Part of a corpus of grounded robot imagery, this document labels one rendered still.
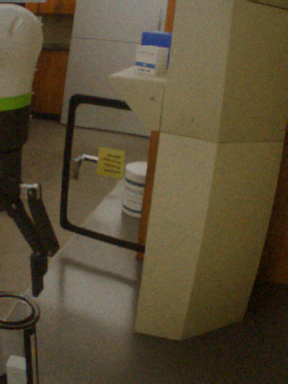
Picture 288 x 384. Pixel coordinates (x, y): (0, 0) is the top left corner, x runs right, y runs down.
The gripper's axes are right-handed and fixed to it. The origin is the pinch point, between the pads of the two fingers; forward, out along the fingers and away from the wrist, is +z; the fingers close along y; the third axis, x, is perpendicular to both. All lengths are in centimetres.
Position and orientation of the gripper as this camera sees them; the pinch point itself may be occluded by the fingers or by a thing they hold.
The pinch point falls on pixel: (1, 273)
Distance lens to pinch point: 79.8
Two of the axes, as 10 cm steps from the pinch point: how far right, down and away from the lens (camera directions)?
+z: -0.8, 9.3, 3.7
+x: -2.3, 3.4, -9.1
